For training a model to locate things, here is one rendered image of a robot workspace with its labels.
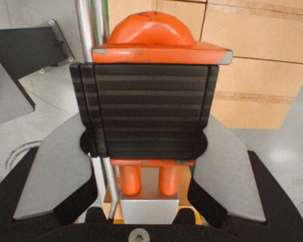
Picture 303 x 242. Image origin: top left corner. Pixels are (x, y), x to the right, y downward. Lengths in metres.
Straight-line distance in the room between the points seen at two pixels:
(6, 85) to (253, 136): 1.99
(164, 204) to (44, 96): 1.61
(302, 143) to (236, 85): 1.65
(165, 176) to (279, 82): 0.95
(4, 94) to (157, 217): 0.76
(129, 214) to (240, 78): 0.83
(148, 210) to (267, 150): 2.09
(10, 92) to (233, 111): 1.05
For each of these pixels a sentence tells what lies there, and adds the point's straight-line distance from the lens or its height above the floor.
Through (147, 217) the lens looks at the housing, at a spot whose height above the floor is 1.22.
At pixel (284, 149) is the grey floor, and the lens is 2.37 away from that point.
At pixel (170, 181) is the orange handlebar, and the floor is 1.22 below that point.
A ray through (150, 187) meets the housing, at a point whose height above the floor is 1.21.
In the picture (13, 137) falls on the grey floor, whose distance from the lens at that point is 2.23.
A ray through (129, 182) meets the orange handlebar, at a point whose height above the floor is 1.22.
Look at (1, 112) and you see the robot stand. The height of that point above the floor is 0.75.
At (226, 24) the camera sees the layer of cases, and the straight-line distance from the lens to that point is 0.84.
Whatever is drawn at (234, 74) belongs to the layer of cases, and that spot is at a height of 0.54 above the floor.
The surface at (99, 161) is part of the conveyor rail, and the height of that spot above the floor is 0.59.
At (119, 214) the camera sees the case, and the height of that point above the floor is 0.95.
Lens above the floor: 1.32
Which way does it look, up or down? 58 degrees down
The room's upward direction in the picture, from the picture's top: 179 degrees clockwise
